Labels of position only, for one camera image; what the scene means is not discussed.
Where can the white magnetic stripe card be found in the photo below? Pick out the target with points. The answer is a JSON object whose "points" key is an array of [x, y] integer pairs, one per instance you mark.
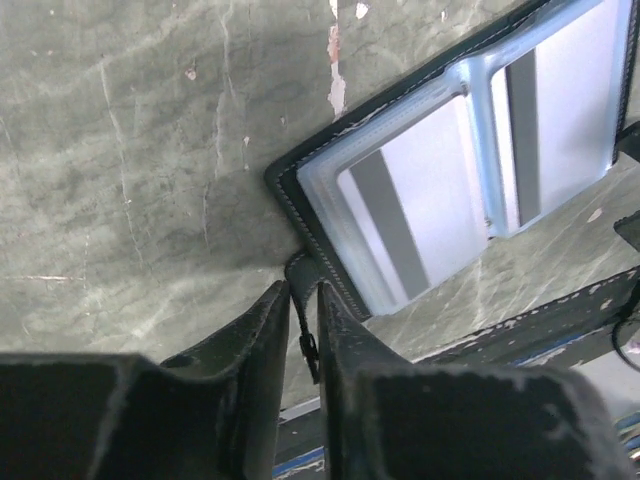
{"points": [[555, 91]]}

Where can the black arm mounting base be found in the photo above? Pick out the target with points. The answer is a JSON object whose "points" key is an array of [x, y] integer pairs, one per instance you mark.
{"points": [[572, 330]]}

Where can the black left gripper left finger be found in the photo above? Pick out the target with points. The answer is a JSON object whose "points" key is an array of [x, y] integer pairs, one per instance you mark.
{"points": [[209, 412]]}

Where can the black leather card holder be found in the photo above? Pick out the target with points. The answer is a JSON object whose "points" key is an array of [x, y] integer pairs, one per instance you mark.
{"points": [[483, 141]]}

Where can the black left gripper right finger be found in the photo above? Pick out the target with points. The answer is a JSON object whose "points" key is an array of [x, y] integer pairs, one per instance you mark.
{"points": [[387, 418]]}

